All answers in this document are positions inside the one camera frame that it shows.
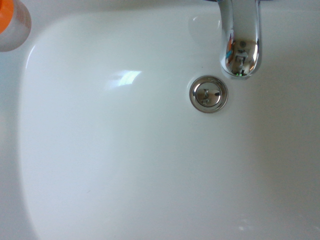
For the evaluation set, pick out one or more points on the white bottle with orange label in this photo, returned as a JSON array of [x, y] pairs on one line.
[[15, 27]]

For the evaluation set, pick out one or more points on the white vanity sink top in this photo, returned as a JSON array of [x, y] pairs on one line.
[[125, 155]]

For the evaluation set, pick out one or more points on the chrome sink drain stopper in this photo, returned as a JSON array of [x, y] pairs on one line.
[[208, 94]]

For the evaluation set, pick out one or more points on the chrome sink faucet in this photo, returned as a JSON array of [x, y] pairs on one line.
[[246, 30]]

